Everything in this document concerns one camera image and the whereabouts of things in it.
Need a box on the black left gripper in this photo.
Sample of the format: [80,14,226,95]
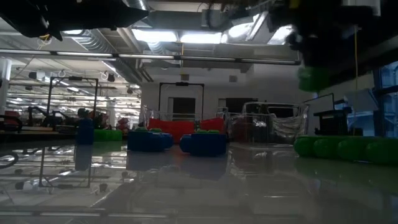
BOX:
[0,0,149,40]

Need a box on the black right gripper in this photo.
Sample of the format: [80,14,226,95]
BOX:
[270,0,374,68]

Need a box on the clear plastic bin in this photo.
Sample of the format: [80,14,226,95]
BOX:
[140,104,231,144]
[228,101,310,144]

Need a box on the long green toy block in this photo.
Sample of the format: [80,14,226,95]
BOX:
[94,129,124,142]
[293,134,398,166]

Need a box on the bright fluorescent light panel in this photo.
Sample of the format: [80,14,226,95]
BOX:
[179,30,223,44]
[132,29,178,43]

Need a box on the black cabinet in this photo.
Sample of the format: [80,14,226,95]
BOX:
[218,97,259,116]
[260,101,301,144]

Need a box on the black cart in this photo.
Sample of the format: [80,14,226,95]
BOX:
[313,107,354,137]

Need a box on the long grey metal pipe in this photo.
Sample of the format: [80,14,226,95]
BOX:
[0,48,302,66]

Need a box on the blue-lit window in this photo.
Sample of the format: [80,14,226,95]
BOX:
[373,60,398,138]

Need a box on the grey metal box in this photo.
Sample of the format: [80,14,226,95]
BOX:
[200,8,222,28]

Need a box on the red machine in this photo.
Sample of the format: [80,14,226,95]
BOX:
[116,117,130,131]

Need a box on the small blue toy block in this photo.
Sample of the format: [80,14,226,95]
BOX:
[76,117,96,146]

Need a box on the dark workbench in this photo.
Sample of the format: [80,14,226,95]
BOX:
[0,129,78,143]

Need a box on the round metal air duct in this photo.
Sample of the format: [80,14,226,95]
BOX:
[129,0,149,20]

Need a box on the black station frame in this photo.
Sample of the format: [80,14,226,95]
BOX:
[158,81,205,114]
[46,76,100,125]

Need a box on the dark wall screen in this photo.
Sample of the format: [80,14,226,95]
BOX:
[172,96,197,114]

